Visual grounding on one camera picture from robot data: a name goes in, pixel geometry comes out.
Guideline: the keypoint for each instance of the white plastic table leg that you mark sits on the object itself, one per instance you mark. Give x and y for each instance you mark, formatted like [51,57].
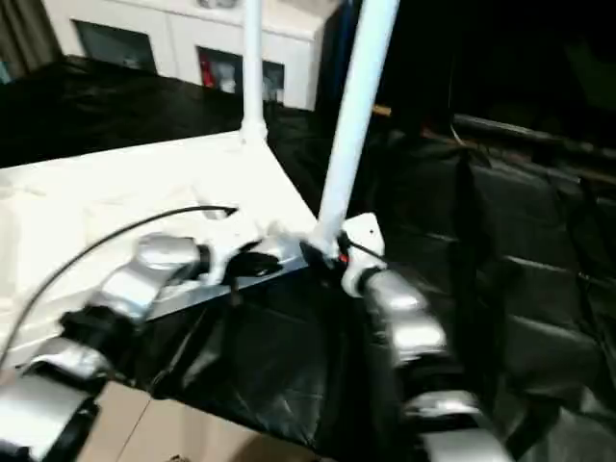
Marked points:
[252,62]
[356,96]

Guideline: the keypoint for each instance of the white plastic table top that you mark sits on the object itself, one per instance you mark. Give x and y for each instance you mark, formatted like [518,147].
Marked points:
[96,192]

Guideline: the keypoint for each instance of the black mat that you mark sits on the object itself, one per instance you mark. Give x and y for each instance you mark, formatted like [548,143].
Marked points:
[481,289]

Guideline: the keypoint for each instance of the small yellow label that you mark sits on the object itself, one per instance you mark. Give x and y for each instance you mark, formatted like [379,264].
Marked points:
[382,111]

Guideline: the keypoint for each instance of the black panel with blue edge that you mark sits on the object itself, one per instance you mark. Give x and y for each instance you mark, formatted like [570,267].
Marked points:
[337,48]

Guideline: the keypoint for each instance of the black flat screen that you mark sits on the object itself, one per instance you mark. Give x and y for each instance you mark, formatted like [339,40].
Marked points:
[529,132]

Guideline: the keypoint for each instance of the white glass-door cabinet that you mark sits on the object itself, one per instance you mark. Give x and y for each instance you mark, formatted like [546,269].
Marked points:
[168,29]

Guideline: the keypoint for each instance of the black and white bundle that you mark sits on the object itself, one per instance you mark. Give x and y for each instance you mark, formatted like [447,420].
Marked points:
[219,2]

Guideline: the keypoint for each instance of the grey curtain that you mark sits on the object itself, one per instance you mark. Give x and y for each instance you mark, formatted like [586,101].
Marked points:
[24,33]

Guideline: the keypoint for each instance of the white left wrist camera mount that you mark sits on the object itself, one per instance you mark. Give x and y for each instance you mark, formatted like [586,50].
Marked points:
[226,240]

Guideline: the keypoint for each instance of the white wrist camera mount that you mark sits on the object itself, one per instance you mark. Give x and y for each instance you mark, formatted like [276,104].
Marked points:
[226,240]
[361,236]

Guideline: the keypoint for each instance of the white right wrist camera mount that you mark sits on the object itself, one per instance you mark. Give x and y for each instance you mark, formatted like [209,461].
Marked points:
[361,236]

